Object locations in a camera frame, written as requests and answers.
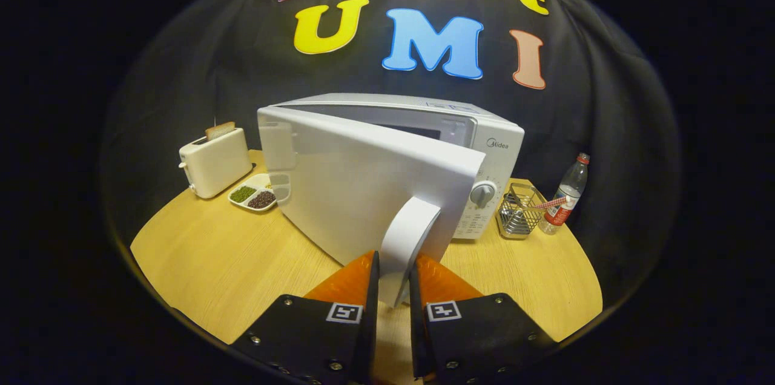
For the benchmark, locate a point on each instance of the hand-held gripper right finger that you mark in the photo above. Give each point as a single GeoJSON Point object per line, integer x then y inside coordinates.
{"type": "Point", "coordinates": [416, 312]}

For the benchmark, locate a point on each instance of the white toaster oven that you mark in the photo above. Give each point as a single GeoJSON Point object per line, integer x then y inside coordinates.
{"type": "Point", "coordinates": [363, 179]}

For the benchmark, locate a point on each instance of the white divided dish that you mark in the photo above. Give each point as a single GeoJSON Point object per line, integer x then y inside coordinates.
{"type": "Point", "coordinates": [261, 181]}

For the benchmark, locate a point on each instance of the clear plastic water bottle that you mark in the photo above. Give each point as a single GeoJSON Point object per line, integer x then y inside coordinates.
{"type": "Point", "coordinates": [566, 191]}

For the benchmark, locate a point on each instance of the green beans pile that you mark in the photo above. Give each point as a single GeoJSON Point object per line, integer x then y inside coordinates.
{"type": "Point", "coordinates": [243, 194]}

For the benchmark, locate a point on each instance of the toasted bread slice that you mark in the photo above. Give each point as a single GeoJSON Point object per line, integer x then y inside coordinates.
{"type": "Point", "coordinates": [219, 130]}

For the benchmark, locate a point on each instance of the cream bread toaster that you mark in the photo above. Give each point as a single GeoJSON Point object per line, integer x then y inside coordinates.
{"type": "Point", "coordinates": [215, 164]}

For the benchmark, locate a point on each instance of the red checkered straw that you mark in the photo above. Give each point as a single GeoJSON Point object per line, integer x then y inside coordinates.
{"type": "Point", "coordinates": [551, 202]}

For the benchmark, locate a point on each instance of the dark red beans pile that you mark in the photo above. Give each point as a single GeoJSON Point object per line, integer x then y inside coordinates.
{"type": "Point", "coordinates": [261, 200]}

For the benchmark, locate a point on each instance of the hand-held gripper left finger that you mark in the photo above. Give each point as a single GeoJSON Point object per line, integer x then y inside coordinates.
{"type": "Point", "coordinates": [370, 312]}

